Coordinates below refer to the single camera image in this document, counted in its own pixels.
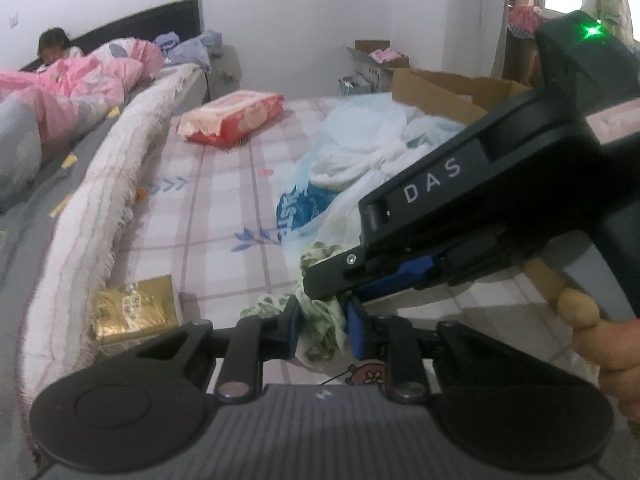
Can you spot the white plastic bag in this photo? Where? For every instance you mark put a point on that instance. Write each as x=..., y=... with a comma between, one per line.
x=362, y=143

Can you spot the gold tissue pack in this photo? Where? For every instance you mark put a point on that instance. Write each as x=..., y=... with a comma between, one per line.
x=135, y=311

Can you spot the open cardboard box with pink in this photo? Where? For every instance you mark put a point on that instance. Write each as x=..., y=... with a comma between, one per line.
x=375, y=61

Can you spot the green floral scrunchie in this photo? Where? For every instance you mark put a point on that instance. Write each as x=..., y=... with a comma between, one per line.
x=323, y=334

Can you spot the child on bed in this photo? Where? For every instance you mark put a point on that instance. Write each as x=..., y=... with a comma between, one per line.
x=54, y=45

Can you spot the white fringed blanket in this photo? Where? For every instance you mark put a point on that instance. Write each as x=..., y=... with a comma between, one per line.
x=79, y=260

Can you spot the blue purple clothes pile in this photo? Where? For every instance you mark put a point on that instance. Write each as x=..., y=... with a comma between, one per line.
x=200, y=50

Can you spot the right hand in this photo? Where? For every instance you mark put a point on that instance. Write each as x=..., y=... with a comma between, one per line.
x=613, y=347

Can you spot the pink grey quilt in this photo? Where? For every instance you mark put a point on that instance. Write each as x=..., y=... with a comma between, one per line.
x=44, y=112

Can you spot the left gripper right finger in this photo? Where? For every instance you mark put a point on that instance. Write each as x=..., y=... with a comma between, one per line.
x=394, y=341

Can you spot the green paper bag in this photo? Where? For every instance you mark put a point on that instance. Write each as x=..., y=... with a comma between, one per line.
x=354, y=85

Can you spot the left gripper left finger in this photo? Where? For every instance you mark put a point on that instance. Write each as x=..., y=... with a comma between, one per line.
x=252, y=342

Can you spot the red pink wipes pack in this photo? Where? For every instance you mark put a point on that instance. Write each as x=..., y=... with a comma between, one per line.
x=226, y=121

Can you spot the brown cardboard box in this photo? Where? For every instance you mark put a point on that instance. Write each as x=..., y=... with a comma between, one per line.
x=462, y=99

